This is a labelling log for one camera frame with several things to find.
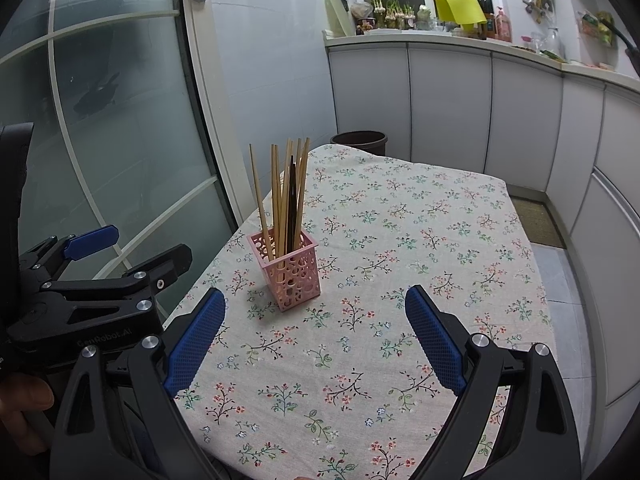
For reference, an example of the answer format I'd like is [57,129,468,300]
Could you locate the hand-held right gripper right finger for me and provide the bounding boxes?
[405,285,583,480]

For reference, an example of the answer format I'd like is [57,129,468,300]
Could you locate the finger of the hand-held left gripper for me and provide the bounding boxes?
[42,243,194,327]
[20,225,121,282]

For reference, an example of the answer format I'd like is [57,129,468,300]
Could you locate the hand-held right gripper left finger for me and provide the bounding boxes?
[49,287,227,480]

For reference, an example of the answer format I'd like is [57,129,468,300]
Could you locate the pink perforated chopstick holder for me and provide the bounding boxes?
[248,227,321,314]

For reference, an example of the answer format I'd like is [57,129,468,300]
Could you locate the black chopstick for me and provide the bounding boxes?
[288,157,299,252]
[286,156,297,253]

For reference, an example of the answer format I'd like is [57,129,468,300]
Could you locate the person's left hand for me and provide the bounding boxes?
[0,372,56,457]

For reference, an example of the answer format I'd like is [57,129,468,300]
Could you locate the floral tablecloth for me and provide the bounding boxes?
[162,144,557,480]

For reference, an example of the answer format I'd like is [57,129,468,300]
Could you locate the glass sliding door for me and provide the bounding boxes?
[0,0,242,292]

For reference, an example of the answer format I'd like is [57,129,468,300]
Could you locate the olive doormat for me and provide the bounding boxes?
[509,196,567,250]

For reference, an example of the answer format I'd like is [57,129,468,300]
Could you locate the brown trash bin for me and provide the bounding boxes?
[330,130,389,157]

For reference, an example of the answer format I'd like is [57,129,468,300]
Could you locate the white kitchen cabinets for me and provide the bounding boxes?
[324,30,640,466]

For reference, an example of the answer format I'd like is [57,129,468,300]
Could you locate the white cutting board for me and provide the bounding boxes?
[324,0,352,38]

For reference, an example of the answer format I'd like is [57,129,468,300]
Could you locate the pink soap bottle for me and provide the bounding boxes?
[494,6,513,43]

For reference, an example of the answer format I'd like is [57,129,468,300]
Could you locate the clear glass jar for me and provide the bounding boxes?
[544,26,567,59]

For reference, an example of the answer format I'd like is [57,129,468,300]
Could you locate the sprouting garlic plants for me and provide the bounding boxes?
[371,0,417,31]

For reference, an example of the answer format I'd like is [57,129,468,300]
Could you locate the yellow plastic sheet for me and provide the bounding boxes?
[435,0,488,32]

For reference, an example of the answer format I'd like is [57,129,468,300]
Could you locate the green packet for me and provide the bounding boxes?
[579,10,617,49]

